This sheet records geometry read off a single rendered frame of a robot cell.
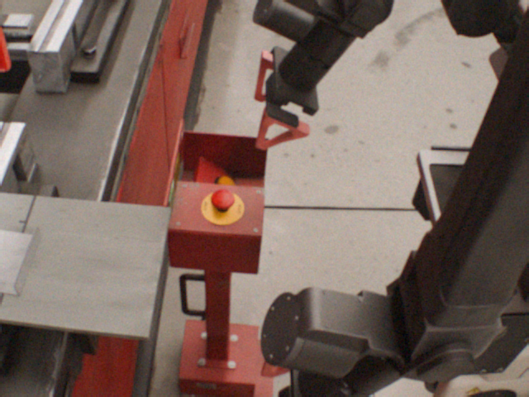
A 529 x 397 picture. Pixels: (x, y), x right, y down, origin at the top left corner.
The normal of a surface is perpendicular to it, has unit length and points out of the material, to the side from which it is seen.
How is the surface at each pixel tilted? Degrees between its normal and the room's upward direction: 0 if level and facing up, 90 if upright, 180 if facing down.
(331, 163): 0
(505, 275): 82
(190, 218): 0
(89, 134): 0
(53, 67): 90
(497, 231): 90
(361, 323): 22
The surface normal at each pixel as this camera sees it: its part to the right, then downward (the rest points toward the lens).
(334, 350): 0.40, 0.11
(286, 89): 0.51, -0.56
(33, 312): 0.07, -0.63
